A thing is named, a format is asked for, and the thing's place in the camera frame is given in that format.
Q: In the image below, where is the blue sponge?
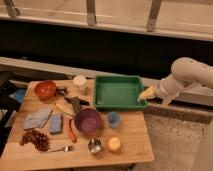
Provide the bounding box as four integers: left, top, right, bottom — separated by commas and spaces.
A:
49, 114, 63, 134

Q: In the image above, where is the red chili pepper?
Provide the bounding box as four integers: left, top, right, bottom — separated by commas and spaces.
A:
67, 119, 77, 143

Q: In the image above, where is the blue object on chair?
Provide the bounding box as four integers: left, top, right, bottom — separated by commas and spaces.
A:
13, 89, 26, 103

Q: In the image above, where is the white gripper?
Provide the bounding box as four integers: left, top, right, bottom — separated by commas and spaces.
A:
138, 76, 182, 108

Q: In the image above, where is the metal spoon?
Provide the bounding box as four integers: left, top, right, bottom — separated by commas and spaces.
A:
47, 145, 73, 152

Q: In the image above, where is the red bowl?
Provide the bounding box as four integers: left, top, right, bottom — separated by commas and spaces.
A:
34, 80, 56, 100

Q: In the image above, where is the bunch of dark grapes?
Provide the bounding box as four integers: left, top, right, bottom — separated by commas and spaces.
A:
20, 129, 49, 151

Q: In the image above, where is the yellow banana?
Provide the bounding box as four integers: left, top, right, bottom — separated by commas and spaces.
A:
55, 103, 74, 117

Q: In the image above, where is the black chair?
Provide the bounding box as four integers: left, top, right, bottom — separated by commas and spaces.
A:
0, 71, 20, 156

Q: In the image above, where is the blue cup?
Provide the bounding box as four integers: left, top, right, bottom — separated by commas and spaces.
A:
107, 111, 121, 128

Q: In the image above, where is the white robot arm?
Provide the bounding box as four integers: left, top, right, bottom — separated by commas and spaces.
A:
138, 57, 213, 107

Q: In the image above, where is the orange round fruit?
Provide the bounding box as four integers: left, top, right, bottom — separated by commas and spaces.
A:
107, 136, 122, 152

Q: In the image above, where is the green plastic tray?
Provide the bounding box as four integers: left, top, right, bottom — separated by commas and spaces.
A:
93, 76, 147, 111

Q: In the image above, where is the grey folded cloth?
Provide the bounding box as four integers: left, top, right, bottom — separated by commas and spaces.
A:
23, 108, 52, 130

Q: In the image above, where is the white cup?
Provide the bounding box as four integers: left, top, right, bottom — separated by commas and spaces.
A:
73, 75, 87, 93

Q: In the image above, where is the wooden table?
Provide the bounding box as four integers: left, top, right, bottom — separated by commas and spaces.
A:
0, 82, 154, 171

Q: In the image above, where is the small metal cup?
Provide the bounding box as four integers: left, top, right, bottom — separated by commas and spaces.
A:
88, 139, 102, 155

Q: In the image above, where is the purple bowl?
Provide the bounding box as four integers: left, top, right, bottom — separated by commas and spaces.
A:
74, 108, 103, 134

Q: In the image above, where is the dark green vegetable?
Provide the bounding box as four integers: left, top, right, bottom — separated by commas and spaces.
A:
71, 97, 82, 113

